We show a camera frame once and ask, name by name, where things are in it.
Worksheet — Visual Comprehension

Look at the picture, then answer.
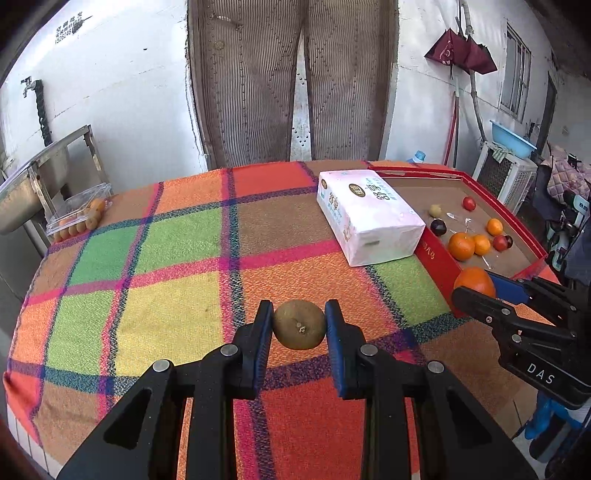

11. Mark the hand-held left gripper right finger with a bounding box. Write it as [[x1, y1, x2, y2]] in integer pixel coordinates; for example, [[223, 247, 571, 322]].
[[324, 300, 539, 480]]

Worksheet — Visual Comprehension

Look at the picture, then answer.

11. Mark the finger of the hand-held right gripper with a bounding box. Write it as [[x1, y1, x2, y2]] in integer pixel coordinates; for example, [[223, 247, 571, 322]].
[[451, 286, 575, 346], [488, 271, 578, 319]]

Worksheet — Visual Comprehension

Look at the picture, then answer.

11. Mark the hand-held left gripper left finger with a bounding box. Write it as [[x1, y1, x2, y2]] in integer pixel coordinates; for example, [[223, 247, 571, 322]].
[[58, 300, 275, 480]]

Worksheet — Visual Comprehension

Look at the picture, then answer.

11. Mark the red cardboard box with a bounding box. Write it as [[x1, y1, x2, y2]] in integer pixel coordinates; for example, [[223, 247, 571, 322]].
[[369, 160, 566, 319]]

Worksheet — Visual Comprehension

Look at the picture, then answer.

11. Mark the pile of small tan fruits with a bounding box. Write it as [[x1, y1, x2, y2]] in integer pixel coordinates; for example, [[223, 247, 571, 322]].
[[53, 198, 105, 241]]

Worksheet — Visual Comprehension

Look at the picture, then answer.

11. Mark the person's right hand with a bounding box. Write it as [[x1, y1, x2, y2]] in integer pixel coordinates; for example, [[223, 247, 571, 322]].
[[526, 397, 573, 464]]

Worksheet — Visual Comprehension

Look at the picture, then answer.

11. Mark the electric scooter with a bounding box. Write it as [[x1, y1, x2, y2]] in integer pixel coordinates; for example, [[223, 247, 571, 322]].
[[545, 191, 591, 268]]

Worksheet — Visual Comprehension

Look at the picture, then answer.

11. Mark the colourful plaid blanket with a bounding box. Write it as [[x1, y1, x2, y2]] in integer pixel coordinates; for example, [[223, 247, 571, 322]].
[[2, 159, 568, 480]]

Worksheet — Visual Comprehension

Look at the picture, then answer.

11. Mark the white air cooler unit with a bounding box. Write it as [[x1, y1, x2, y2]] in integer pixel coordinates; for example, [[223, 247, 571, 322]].
[[471, 141, 539, 215]]

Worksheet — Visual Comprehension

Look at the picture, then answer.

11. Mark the pink quilted cloth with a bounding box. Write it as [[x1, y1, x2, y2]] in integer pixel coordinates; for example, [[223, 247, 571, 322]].
[[547, 143, 591, 208]]

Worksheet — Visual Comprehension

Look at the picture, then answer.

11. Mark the white tissue pack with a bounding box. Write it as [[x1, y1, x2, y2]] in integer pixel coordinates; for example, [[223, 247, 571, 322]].
[[316, 169, 426, 267]]

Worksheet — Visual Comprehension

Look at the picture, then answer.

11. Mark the blue plastic basin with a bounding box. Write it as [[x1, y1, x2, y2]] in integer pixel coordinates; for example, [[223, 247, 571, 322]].
[[489, 120, 537, 158]]

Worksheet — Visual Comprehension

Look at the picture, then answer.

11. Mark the pale wooden stick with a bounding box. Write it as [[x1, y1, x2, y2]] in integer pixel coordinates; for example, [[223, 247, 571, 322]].
[[457, 0, 488, 144]]

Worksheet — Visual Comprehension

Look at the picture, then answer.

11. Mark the white framed window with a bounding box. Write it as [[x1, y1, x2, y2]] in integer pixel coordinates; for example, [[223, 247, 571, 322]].
[[499, 23, 532, 123]]

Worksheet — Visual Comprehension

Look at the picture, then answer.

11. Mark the maroon folded umbrella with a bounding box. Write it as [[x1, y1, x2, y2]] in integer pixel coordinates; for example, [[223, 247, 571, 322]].
[[466, 34, 498, 75], [425, 28, 472, 65]]

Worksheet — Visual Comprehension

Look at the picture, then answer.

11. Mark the clear plastic clamshell container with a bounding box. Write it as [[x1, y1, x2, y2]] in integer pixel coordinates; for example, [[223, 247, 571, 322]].
[[46, 183, 113, 244]]

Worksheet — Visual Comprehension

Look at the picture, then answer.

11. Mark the ribbed metal door leaf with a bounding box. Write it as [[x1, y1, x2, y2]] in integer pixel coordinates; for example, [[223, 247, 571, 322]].
[[187, 0, 308, 169], [302, 0, 400, 162]]

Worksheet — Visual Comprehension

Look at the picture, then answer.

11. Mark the steel sink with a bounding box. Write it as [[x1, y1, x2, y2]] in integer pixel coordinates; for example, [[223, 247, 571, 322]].
[[0, 124, 112, 236]]

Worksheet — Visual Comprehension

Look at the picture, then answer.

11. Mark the red hose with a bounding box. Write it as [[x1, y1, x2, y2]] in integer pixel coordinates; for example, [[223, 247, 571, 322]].
[[445, 95, 460, 167]]

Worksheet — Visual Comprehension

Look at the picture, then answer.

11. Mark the black corrugated hose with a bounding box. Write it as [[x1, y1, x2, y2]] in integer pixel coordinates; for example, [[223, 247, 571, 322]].
[[34, 79, 54, 146]]

